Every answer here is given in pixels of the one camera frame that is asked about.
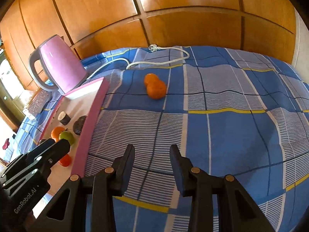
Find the dark brown avocado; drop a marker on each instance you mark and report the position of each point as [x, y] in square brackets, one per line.
[78, 125]

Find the wooden panelled headboard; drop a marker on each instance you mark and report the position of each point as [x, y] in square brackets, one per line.
[93, 26]

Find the silver patterned box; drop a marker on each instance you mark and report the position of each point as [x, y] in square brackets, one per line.
[36, 103]

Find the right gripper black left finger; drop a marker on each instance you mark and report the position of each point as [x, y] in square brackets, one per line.
[66, 211]

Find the blue plaid bed sheet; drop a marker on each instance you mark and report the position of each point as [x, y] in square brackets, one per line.
[229, 111]

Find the green apple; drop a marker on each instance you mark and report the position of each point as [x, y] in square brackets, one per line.
[67, 137]

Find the pink rimmed white tray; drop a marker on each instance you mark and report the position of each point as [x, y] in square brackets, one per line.
[76, 112]

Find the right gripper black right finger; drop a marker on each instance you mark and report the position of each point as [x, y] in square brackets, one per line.
[237, 211]

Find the orange fruit in tray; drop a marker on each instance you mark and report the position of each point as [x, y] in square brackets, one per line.
[55, 133]

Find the orange mandarin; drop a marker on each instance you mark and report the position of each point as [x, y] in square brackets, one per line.
[156, 89]
[149, 78]

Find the pink electric kettle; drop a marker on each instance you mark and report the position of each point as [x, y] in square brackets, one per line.
[59, 63]

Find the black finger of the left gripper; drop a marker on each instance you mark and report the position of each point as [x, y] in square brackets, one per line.
[41, 167]
[24, 160]

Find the red tomato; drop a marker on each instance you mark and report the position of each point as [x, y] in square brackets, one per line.
[65, 161]

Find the dark cylinder with pale top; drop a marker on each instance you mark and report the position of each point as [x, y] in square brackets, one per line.
[64, 118]

